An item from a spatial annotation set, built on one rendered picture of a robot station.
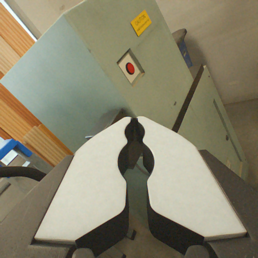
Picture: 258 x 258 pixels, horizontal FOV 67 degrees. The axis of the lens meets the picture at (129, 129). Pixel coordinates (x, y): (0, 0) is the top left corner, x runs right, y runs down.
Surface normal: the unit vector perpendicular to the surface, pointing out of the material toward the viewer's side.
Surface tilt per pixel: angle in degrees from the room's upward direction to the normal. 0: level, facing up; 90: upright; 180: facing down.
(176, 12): 90
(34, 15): 90
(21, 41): 87
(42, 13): 90
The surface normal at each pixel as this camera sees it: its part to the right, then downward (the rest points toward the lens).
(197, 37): -0.43, 0.70
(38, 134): 0.67, -0.15
